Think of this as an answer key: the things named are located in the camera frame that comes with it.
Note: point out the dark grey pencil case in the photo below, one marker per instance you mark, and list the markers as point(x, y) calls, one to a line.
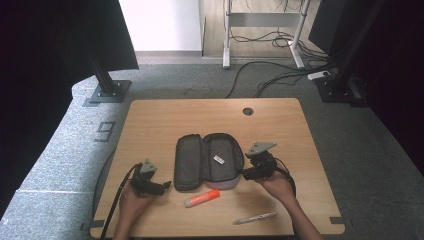
point(206, 160)

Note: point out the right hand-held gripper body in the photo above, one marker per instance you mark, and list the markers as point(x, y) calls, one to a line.
point(263, 163)

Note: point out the white pen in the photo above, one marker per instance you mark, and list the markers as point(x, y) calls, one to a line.
point(255, 218)

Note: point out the white power strip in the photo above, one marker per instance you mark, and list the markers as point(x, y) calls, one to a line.
point(318, 75)

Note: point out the black panel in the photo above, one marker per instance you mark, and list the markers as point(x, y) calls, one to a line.
point(325, 23)

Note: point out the person's left hand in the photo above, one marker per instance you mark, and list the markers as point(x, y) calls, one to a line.
point(133, 203)

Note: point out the person's right hand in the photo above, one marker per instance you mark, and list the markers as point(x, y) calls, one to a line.
point(276, 186)

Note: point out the black curtain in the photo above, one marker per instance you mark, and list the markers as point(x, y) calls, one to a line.
point(40, 83)
point(400, 66)

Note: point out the white desk frame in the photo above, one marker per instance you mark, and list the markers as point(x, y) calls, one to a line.
point(263, 19)

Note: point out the orange highlighter pen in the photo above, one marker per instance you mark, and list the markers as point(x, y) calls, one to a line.
point(201, 198)

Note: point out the black metal stand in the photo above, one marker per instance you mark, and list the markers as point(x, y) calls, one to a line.
point(110, 90)
point(343, 86)

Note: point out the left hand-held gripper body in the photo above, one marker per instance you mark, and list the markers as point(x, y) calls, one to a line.
point(145, 178)

